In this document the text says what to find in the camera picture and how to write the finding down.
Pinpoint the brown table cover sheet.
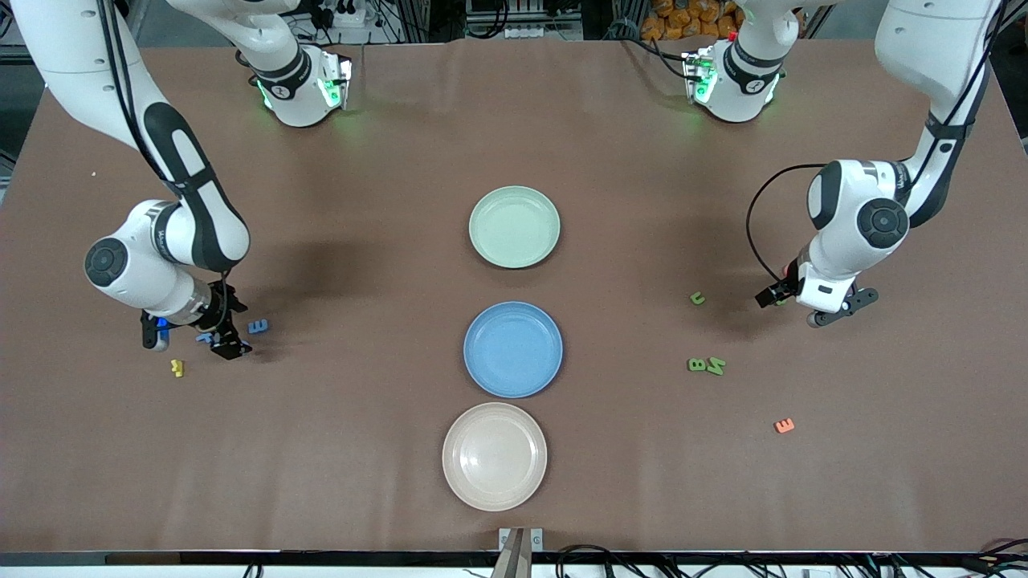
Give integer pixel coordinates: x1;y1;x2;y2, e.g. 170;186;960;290
0;39;1028;555

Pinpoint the black table edge strip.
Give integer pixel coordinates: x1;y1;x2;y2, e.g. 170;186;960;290
0;551;1028;568

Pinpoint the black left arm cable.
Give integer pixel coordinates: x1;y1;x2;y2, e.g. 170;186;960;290
746;0;1005;283

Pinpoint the beige plate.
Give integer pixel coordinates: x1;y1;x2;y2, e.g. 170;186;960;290
442;402;549;512

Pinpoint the grey metal camera mount bracket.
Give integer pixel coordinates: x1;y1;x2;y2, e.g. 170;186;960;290
492;527;545;578

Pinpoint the white power strip with plugs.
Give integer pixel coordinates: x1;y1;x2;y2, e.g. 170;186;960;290
316;0;380;45

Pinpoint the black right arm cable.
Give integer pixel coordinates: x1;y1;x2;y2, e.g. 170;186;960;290
96;0;242;322

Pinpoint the blue plate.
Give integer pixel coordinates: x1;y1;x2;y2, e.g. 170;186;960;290
463;301;564;399

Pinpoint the orange snack bag pile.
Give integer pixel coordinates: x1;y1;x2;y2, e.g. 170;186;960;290
642;0;744;41

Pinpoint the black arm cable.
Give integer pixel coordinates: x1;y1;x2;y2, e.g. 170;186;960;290
96;0;242;322
746;0;1005;283

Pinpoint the pale green plate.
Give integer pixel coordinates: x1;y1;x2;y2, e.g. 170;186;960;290
468;185;561;270

